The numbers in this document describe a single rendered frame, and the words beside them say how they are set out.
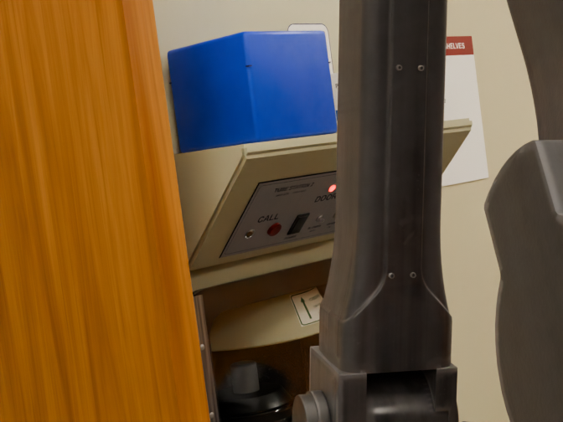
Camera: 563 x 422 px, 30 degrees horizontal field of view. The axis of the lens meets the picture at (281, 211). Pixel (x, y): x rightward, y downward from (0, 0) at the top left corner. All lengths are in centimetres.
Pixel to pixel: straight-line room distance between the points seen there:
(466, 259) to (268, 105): 119
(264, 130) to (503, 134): 132
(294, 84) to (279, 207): 11
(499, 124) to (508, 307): 181
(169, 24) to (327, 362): 45
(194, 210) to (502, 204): 57
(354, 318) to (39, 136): 42
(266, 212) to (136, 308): 15
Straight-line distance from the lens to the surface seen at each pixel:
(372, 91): 54
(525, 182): 31
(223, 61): 87
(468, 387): 201
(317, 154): 89
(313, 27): 107
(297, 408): 58
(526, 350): 31
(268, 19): 103
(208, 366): 93
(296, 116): 88
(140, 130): 79
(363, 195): 54
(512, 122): 217
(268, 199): 89
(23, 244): 94
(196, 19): 97
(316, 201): 95
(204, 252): 89
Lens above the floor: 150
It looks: 3 degrees down
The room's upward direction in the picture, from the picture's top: 8 degrees counter-clockwise
